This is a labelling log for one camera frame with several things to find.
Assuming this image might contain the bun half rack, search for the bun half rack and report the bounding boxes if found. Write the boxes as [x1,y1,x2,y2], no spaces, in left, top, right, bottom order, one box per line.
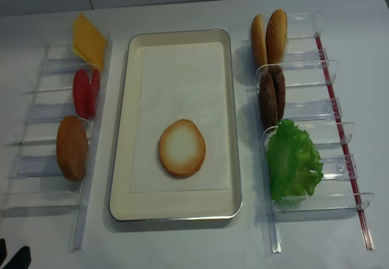
[266,9,287,64]
[250,14,267,67]

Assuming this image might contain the clear acrylic left rack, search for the clear acrylic left rack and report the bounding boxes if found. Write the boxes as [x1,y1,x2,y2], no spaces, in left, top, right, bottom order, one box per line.
[1,31,112,251]

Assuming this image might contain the yellow cheese slices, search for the yellow cheese slices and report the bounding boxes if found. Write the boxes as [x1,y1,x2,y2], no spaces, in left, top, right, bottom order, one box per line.
[73,13,107,72]

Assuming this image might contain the brown bun in left rack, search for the brown bun in left rack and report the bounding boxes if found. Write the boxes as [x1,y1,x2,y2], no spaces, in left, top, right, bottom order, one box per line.
[56,116,88,182]

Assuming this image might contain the brown meat patty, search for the brown meat patty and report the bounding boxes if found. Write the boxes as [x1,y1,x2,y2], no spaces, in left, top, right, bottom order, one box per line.
[259,72,278,129]
[269,65,286,121]

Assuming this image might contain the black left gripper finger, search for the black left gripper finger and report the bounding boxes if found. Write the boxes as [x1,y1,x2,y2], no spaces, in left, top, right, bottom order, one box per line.
[0,238,7,257]

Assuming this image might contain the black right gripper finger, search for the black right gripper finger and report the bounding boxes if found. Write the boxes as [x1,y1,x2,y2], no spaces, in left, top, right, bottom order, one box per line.
[3,246,31,269]

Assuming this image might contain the green lettuce in rack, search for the green lettuce in rack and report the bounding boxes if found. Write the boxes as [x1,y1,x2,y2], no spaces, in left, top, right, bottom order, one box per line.
[266,119,323,202]

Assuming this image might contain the right red tomato slice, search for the right red tomato slice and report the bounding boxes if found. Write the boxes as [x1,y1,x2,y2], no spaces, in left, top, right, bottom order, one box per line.
[89,70,100,118]

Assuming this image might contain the clear acrylic rack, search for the clear acrylic rack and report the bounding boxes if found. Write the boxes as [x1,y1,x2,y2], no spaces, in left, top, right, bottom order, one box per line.
[1,31,112,251]
[247,12,374,253]

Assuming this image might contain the white paper tray liner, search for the white paper tray liner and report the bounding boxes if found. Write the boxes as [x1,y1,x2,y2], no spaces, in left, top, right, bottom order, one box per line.
[130,43,230,192]

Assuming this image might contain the cream metal tray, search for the cream metal tray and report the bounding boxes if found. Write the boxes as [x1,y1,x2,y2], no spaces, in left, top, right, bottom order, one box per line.
[109,29,242,222]

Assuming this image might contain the toasted bun bottom on tray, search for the toasted bun bottom on tray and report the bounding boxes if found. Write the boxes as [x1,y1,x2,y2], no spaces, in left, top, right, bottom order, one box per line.
[159,119,206,178]

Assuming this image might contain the clear acrylic right rack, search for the clear acrylic right rack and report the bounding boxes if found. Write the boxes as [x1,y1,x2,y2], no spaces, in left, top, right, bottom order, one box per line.
[247,12,374,253]

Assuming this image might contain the red tomato slice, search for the red tomato slice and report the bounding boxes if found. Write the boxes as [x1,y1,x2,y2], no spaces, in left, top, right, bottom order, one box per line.
[89,70,100,118]
[72,69,90,119]

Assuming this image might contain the left bun half right rack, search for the left bun half right rack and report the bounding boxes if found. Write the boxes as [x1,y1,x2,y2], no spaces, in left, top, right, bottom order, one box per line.
[250,14,267,67]

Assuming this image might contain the left red tomato slice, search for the left red tomato slice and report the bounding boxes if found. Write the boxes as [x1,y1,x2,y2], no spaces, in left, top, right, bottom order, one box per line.
[72,69,90,119]

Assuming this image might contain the front brown meat patty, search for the front brown meat patty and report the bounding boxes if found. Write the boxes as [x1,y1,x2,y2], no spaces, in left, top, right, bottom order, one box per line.
[259,72,278,129]

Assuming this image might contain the rear brown meat patty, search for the rear brown meat patty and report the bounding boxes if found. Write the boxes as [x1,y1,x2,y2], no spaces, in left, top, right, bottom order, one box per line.
[269,65,286,121]

